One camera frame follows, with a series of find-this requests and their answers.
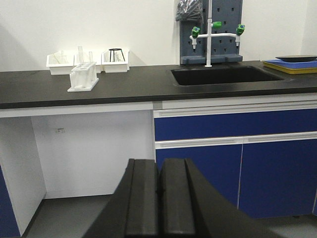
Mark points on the short clear test tube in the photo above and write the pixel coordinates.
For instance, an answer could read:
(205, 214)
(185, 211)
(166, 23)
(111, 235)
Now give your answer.
(91, 57)

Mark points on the left white storage bin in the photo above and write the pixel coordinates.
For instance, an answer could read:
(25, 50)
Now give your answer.
(60, 63)

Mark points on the white storage bin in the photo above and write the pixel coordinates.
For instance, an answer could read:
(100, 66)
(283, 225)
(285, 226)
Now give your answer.
(60, 63)
(96, 57)
(115, 67)

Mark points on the plastic bag of black pegs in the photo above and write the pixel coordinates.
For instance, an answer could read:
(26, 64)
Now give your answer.
(190, 10)

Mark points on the black shallow dish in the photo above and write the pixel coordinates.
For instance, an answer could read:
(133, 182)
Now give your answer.
(297, 58)

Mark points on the blue left cabinet door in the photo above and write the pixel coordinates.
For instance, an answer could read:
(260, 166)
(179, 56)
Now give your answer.
(219, 164)

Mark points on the right white storage bin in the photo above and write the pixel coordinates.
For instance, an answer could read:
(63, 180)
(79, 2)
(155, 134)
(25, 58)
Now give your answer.
(115, 67)

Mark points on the black lab sink basin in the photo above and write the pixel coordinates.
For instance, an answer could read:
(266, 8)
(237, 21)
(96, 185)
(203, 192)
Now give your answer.
(189, 77)

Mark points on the grey blue pegboard drying rack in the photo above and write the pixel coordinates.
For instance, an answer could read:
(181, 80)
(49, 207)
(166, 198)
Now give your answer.
(187, 54)

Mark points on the white lab faucet green knobs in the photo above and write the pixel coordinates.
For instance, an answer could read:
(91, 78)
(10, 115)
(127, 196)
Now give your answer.
(224, 30)

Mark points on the blue mat in tray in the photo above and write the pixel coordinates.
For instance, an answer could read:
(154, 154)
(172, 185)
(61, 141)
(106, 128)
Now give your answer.
(292, 65)

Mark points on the black wire tripod stand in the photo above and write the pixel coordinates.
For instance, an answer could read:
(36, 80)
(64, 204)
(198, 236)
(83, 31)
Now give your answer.
(116, 55)

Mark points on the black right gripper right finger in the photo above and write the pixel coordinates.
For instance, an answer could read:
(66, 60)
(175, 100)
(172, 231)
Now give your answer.
(192, 208)

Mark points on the blue cabinet drawer front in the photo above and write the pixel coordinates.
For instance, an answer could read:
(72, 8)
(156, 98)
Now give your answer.
(256, 123)

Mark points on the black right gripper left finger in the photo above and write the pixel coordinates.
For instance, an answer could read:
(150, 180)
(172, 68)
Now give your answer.
(132, 211)

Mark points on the tall clear test tube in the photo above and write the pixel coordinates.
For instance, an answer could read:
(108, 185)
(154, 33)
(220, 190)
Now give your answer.
(80, 55)

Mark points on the yellow tray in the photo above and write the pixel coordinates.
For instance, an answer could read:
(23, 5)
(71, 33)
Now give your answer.
(289, 70)

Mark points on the white test tube rack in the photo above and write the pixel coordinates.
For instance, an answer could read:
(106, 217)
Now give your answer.
(83, 77)

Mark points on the middle white storage bin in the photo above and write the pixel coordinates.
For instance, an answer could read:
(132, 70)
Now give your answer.
(96, 57)

